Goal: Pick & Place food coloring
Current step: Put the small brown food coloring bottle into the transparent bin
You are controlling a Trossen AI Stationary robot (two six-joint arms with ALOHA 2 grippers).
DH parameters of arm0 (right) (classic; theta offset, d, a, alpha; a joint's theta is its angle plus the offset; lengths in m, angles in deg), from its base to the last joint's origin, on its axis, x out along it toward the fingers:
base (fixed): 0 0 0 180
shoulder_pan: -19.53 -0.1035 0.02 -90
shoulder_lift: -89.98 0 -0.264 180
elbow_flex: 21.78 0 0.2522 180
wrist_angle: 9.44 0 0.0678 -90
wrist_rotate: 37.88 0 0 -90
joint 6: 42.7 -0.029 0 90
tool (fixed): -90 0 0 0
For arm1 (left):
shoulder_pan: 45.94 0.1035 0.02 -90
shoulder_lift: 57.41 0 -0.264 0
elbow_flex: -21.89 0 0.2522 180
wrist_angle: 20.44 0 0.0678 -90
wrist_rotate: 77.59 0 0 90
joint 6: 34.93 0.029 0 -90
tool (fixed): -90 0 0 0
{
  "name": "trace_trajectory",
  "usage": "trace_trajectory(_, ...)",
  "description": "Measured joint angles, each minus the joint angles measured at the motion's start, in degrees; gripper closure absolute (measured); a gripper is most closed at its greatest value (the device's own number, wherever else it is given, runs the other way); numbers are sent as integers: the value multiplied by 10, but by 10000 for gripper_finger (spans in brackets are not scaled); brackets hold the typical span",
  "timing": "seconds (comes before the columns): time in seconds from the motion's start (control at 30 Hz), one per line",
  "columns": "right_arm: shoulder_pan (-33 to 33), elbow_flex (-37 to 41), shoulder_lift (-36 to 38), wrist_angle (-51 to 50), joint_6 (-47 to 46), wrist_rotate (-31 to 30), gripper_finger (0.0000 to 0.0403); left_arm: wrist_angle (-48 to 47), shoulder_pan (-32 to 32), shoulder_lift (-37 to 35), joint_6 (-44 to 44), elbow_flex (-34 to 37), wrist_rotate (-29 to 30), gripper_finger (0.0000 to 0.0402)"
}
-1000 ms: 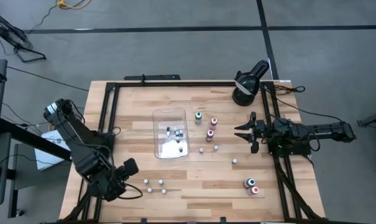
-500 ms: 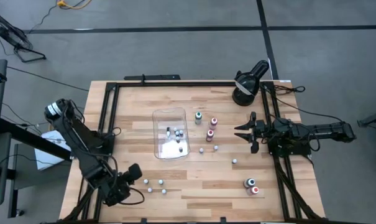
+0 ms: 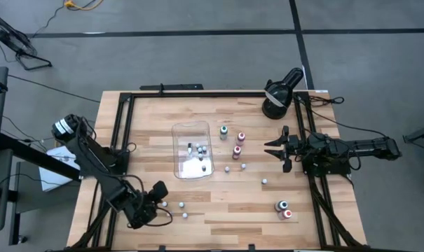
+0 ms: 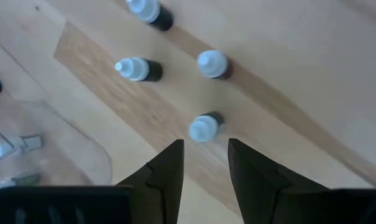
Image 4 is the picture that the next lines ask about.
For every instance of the small white-capped dye bottle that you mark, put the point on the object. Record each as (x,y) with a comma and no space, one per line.
(212,63)

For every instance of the small maroon dye bottle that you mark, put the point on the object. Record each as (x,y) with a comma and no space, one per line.
(203,128)

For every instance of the small pink label dye bottle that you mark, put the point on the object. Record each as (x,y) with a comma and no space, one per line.
(144,9)

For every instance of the small lime label dye bottle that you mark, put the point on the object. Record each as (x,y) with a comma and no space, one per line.
(135,69)

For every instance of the clear plastic storage bin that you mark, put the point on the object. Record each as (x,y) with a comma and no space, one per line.
(66,140)

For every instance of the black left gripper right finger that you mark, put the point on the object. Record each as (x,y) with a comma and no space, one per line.
(256,193)

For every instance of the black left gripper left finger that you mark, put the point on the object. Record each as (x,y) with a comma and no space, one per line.
(166,193)

